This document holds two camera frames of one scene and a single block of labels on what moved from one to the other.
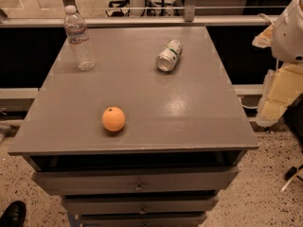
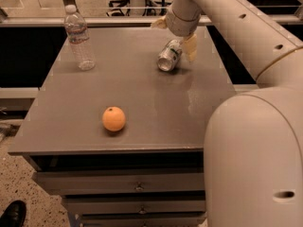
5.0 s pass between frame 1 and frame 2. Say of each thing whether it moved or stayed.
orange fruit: stayed
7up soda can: stayed
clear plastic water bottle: stayed
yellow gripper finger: moved
